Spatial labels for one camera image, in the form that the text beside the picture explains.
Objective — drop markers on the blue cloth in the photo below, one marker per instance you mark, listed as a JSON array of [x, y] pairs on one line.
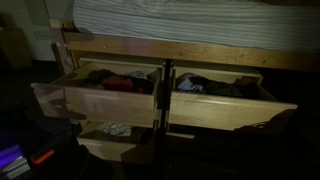
[[187, 86]]

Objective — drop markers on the grey folded cloth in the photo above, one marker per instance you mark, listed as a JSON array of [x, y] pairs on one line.
[[136, 74]]

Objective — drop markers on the red cloth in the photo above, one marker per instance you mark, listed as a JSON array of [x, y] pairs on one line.
[[117, 83]]

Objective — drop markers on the light wooden drawer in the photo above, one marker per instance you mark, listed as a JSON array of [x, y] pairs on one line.
[[106, 146], [110, 105], [226, 111]]

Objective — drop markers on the white patterned cloth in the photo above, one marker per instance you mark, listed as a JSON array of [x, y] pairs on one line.
[[115, 129]]

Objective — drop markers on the dark clothes pile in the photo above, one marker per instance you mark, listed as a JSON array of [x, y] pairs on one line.
[[100, 75], [223, 87]]

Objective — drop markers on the striped white mattress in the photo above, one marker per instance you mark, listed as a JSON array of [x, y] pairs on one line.
[[200, 23]]

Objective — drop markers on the purple lit equipment box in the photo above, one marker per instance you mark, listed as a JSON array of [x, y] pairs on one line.
[[11, 160]]

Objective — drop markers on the black vertical post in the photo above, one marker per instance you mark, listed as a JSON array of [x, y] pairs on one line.
[[165, 100]]

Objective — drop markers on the wooden bed frame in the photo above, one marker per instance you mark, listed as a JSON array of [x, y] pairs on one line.
[[186, 50]]

